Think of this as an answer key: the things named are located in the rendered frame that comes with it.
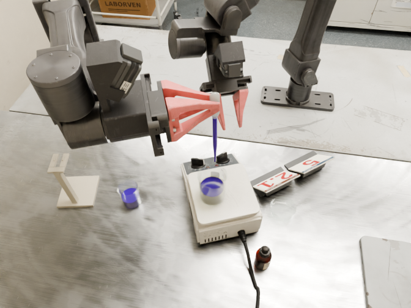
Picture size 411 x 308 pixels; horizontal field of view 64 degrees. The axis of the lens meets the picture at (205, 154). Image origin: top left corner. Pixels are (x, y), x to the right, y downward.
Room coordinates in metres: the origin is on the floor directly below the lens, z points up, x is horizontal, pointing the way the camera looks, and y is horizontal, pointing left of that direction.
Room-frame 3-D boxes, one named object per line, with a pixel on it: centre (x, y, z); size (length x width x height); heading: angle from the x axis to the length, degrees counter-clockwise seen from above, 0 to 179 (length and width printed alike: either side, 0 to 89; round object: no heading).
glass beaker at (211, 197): (0.34, -0.01, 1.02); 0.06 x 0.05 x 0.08; 13
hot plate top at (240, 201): (0.35, -0.03, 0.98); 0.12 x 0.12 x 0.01; 11
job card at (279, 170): (0.42, -0.15, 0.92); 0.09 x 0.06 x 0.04; 117
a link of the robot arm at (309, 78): (0.70, -0.26, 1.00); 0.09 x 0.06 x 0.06; 21
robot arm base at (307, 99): (0.71, -0.26, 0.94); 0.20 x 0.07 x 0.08; 78
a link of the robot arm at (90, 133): (0.31, 0.16, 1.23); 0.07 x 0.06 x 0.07; 101
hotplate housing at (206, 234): (0.38, -0.03, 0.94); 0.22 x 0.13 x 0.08; 11
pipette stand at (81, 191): (0.42, 0.29, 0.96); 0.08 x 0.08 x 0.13; 0
